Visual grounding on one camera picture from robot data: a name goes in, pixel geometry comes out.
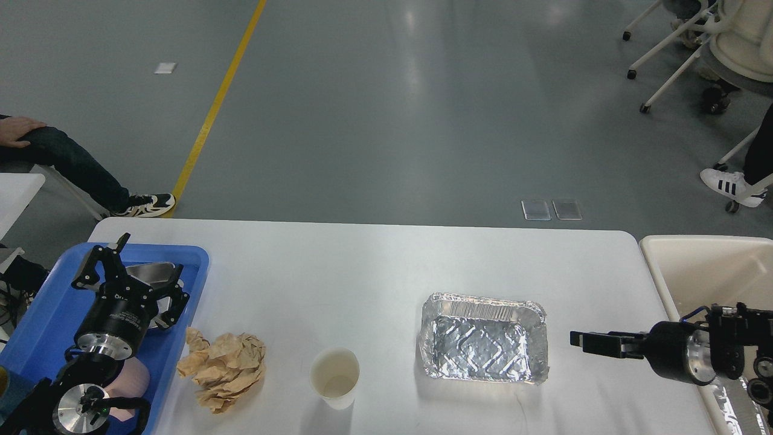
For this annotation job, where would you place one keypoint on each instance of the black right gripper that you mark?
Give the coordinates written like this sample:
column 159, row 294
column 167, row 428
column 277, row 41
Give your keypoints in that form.
column 675, row 350

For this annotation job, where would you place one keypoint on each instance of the seated person hand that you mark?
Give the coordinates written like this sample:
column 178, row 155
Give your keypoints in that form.
column 13, row 129

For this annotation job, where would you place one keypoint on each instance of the cream plastic bin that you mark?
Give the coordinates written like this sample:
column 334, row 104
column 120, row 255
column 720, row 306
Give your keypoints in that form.
column 695, row 270

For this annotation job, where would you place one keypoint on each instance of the foil tray in bin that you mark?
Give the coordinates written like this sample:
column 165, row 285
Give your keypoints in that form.
column 739, row 412

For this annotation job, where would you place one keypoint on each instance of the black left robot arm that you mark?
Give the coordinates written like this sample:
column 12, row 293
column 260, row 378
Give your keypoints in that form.
column 77, row 401

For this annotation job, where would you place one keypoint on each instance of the seated person dark jeans leg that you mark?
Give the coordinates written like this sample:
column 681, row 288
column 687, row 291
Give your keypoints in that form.
column 52, row 147

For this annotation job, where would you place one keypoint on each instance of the blue plastic tray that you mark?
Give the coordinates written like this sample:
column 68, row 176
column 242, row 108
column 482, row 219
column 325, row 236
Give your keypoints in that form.
column 36, row 348

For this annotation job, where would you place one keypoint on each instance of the aluminium foil tray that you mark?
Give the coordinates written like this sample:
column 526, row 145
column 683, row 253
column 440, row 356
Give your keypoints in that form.
column 480, row 339

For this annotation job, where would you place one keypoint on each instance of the black white beige sneaker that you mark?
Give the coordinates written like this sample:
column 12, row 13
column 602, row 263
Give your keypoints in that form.
column 147, row 206

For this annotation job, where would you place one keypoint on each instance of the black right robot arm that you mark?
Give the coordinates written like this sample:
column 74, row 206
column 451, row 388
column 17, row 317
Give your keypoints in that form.
column 733, row 329

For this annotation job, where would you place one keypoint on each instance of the floor plate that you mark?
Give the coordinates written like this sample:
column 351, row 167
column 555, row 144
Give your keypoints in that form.
column 567, row 210
column 536, row 210

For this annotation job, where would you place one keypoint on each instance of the stainless steel rectangular tin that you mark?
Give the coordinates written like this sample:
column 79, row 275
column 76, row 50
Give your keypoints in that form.
column 164, row 280

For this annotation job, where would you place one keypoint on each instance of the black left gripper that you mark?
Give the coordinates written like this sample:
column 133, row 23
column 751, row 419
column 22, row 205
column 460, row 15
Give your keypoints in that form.
column 123, row 309

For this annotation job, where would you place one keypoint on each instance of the crumpled brown paper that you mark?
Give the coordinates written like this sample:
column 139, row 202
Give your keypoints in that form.
column 224, row 369

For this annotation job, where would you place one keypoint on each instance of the white office chair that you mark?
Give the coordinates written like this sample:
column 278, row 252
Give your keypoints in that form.
column 736, row 45

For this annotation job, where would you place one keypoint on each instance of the white striped sneaker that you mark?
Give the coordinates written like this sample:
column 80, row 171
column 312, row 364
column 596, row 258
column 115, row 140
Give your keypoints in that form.
column 732, row 185

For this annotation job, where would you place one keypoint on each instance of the white floor tag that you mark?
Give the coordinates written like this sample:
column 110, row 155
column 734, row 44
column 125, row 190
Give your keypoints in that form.
column 164, row 68

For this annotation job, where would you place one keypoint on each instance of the pink ribbed mug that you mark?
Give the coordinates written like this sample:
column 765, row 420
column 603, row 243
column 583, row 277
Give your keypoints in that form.
column 132, row 380

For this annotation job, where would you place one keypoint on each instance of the white side table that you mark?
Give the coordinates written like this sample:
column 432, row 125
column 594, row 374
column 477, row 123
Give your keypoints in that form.
column 17, row 191

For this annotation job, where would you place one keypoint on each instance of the white paper cup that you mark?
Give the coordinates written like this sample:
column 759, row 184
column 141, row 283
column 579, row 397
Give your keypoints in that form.
column 334, row 377

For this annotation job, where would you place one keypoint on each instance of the right floor plate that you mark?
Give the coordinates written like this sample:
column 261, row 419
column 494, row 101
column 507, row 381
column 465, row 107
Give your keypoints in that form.
column 567, row 210

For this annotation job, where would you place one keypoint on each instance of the standing person black trouser leg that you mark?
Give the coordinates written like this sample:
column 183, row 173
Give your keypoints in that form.
column 758, row 160

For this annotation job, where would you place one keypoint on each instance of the left floor plate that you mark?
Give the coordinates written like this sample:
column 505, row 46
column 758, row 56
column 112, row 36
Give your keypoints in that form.
column 536, row 210

